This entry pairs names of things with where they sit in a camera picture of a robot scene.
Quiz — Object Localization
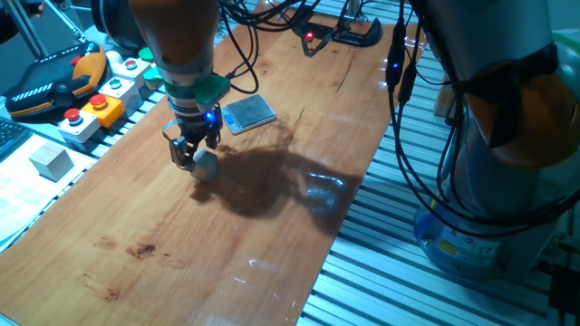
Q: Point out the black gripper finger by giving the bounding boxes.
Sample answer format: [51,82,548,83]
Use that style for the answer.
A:
[204,129,222,151]
[169,135,197,172]

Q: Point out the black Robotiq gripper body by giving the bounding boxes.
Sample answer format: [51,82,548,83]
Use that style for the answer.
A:
[174,110,224,147]

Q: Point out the dark sleeved person forearm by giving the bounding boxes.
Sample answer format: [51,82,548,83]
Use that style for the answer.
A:
[0,0,46,45]

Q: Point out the silver digital pocket scale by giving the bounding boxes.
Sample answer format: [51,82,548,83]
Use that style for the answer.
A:
[220,93,277,136]

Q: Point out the white box small green button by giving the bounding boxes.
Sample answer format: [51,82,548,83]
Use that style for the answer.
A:
[98,76,144,117]

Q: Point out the yellow box red button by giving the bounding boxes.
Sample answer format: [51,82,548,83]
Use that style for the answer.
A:
[81,93,126,129]

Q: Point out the white box small red button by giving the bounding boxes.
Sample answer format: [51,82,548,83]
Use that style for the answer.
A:
[112,57,153,90]

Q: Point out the glossy wooden board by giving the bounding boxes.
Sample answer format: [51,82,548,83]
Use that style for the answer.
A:
[0,2,430,326]

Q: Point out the white box large red button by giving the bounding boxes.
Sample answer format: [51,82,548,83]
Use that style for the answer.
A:
[57,107,102,145]

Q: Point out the large wooden cube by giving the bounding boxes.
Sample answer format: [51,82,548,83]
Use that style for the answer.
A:
[29,140,75,183]

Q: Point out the black filament spool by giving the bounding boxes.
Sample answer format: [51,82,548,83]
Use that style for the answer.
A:
[90,0,146,52]

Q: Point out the orange black teach pendant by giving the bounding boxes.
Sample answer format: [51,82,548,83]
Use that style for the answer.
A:
[3,41,109,120]

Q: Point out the white paper sheets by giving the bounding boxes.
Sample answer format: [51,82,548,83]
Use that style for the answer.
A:
[0,133,99,253]

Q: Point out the black computer keyboard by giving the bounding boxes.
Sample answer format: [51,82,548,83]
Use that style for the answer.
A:
[0,116,33,162]

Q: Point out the black C clamp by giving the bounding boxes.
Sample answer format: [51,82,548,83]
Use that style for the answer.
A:
[292,16,383,49]

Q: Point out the grey ribbon cable loop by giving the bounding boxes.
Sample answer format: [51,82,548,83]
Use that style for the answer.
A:
[161,118,185,142]

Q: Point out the green wrist mount plate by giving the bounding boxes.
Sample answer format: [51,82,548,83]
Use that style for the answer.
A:
[143,66,232,108]

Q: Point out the grey metal frame strut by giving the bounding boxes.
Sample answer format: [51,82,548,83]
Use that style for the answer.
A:
[4,0,49,59]
[43,0,87,43]

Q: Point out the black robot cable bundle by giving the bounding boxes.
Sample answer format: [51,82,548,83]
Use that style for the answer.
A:
[217,0,580,239]

